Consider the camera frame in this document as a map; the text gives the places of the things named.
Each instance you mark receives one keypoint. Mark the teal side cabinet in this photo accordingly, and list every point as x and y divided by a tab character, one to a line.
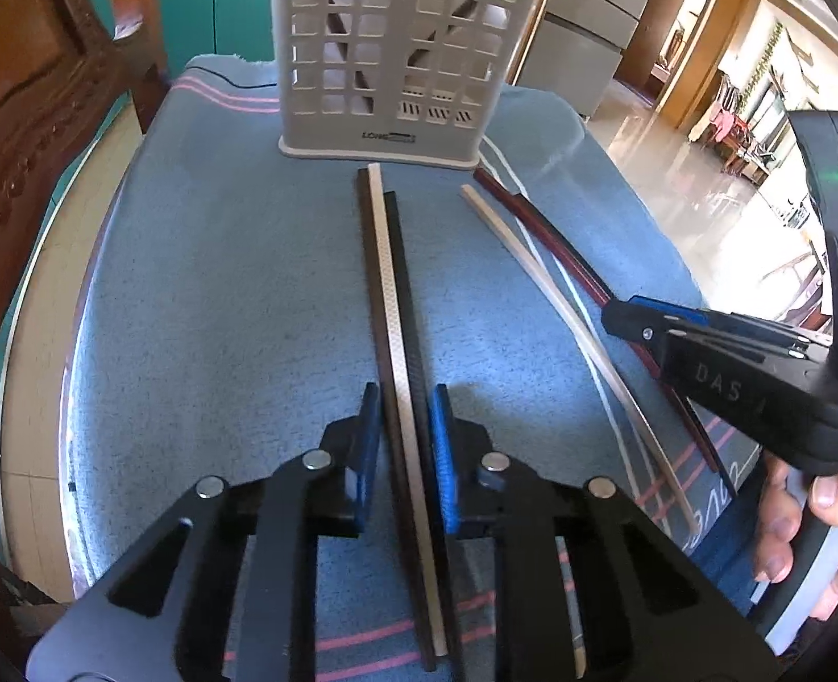
199	7

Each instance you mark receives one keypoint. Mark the wooden glass partition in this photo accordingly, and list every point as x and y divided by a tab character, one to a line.
540	14

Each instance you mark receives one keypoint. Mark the pink cloth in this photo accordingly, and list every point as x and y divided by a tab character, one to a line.
721	128

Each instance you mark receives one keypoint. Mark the carved wooden chair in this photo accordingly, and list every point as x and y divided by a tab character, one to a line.
21	121

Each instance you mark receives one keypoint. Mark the green vine garland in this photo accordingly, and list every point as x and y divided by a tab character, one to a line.
760	67

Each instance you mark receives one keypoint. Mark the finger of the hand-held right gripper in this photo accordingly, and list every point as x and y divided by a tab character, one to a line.
682	311
629	320

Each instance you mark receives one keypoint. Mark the blue striped towel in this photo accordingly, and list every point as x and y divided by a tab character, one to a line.
234	298

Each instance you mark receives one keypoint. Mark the white plastic utensil holder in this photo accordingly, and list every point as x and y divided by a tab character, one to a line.
319	138

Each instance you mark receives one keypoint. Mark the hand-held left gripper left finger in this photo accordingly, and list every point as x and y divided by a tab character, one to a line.
369	440

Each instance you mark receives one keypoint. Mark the grey refrigerator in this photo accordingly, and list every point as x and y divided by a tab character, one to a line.
589	35

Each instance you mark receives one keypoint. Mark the wooden dining chairs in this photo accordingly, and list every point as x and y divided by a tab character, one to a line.
735	135

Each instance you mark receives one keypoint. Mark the dark red chopstick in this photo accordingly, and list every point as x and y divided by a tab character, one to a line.
540	224

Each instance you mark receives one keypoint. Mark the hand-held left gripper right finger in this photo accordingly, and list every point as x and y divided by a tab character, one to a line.
440	455

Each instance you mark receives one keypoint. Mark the wooden doorway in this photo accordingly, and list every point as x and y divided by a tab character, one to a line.
703	35

